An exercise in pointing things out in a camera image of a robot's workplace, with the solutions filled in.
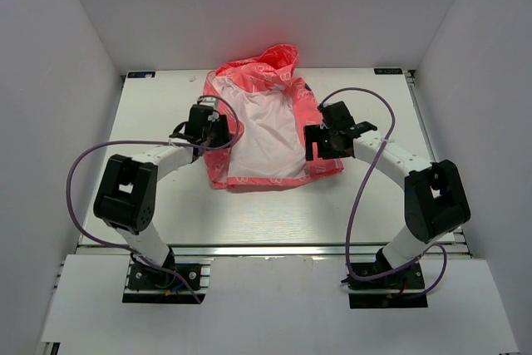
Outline pink patterned hooded jacket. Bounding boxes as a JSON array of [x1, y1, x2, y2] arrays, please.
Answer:
[[203, 44, 343, 190]]

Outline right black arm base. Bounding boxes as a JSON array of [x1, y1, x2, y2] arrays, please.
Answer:
[[341, 264, 428, 309]]

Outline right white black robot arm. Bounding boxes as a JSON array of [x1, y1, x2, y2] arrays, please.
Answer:
[[304, 101, 471, 288]]

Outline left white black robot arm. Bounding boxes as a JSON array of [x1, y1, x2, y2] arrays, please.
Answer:
[[93, 103, 234, 288]]

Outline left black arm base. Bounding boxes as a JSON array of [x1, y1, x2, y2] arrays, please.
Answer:
[[122, 258, 210, 305]]

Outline right blue corner label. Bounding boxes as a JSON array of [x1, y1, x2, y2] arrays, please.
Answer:
[[373, 67, 403, 75]]

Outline blue corner label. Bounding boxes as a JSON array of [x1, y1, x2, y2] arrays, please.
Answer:
[[373, 67, 403, 75], [126, 71, 155, 79]]

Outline left blue corner label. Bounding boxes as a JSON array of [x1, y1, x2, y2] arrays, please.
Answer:
[[126, 71, 155, 79]]

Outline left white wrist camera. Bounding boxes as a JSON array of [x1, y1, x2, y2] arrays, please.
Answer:
[[196, 96, 220, 111]]

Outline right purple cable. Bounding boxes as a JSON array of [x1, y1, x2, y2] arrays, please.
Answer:
[[320, 87, 449, 298]]

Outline purple cable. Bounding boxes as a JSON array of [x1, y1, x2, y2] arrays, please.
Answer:
[[66, 95, 242, 304], [320, 87, 449, 298]]

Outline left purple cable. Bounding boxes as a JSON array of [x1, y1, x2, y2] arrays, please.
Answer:
[[66, 95, 242, 304]]

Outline aluminium front rail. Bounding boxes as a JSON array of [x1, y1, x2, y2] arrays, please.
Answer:
[[76, 243, 470, 257]]

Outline aluminium rail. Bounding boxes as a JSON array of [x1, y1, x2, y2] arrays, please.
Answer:
[[76, 243, 470, 257], [404, 70, 471, 245]]

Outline aluminium right side rail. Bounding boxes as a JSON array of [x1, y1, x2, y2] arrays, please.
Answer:
[[404, 70, 471, 245]]

